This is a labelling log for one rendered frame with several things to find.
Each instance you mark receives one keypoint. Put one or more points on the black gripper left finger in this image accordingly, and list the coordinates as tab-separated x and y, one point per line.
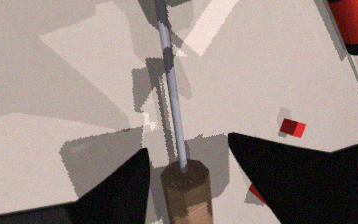
121	198

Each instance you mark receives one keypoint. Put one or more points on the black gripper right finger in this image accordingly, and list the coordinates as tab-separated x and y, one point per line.
301	185

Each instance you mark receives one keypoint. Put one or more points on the tool with tan handle and thin metal shaft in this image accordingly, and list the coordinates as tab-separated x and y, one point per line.
186	183

